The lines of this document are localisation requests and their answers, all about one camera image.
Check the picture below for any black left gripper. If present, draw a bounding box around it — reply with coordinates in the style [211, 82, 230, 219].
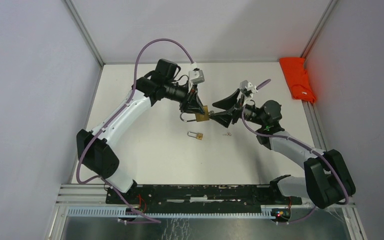
[164, 79, 206, 115]

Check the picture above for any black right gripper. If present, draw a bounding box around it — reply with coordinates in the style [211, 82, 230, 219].
[208, 88, 266, 129]

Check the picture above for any large brass padlock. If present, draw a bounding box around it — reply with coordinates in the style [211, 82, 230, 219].
[179, 105, 210, 123]

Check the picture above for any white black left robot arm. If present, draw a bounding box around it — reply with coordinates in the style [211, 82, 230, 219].
[76, 59, 206, 204]

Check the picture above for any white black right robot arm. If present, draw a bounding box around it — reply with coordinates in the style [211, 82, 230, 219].
[209, 89, 356, 209]

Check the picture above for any small brass padlock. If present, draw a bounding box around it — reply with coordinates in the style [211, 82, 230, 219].
[187, 131, 204, 140]

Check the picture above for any orange folded cloth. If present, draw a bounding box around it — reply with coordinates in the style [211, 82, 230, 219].
[279, 57, 317, 104]

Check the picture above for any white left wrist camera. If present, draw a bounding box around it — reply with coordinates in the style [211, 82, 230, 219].
[187, 62, 205, 92]

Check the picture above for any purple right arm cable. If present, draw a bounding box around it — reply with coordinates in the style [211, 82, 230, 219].
[240, 78, 351, 225]

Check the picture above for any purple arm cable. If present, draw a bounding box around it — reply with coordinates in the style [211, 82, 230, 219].
[76, 38, 196, 225]
[240, 78, 351, 225]

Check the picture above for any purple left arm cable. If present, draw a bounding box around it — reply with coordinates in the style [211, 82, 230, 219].
[76, 38, 196, 225]

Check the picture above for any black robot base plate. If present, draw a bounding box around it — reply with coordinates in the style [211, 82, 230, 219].
[105, 184, 303, 214]

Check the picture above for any white slotted cable duct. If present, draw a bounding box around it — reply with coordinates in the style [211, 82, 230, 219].
[66, 206, 281, 220]

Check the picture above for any left aluminium frame rail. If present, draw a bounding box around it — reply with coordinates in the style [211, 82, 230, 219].
[62, 0, 105, 68]

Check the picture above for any aluminium corner frame rail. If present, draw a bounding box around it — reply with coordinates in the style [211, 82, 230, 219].
[300, 0, 340, 59]

